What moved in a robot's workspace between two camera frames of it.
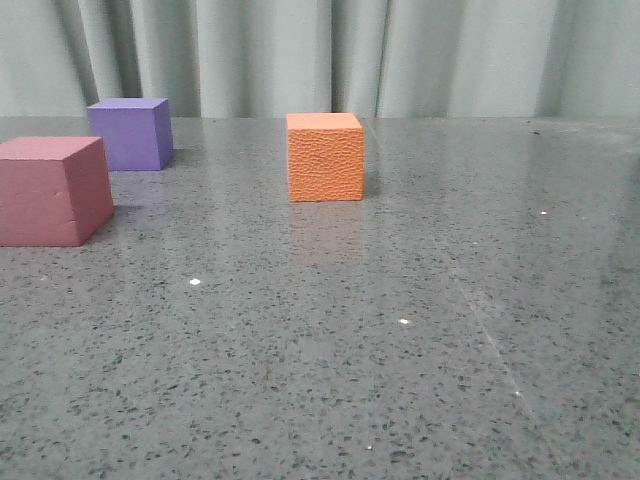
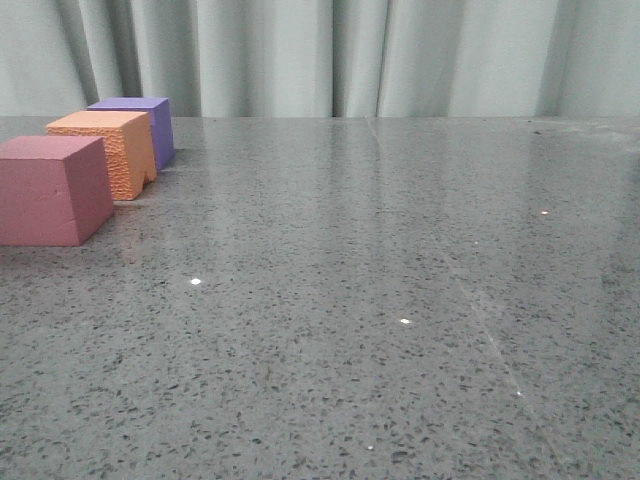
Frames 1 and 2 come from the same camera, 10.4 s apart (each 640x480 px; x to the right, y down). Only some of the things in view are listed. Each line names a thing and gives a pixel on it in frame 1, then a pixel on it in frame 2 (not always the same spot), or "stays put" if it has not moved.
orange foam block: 325,156 → 128,144
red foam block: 55,191 stays put
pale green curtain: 272,58 stays put
